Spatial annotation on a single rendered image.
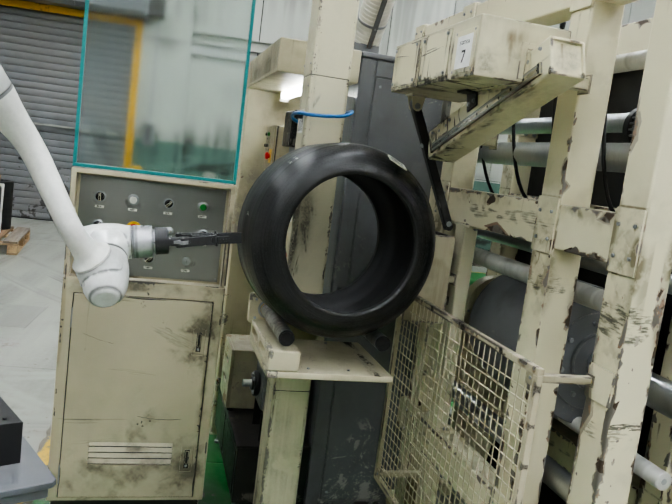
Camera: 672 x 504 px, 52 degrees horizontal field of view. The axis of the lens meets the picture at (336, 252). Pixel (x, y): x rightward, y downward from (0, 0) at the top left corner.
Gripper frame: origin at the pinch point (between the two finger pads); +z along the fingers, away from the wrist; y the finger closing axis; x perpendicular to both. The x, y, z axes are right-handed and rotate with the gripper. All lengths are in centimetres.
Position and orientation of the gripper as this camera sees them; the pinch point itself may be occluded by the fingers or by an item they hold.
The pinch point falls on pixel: (229, 238)
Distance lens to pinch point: 195.7
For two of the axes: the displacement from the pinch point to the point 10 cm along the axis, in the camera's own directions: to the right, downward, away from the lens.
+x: 0.1, 9.9, 1.6
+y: -2.5, -1.5, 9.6
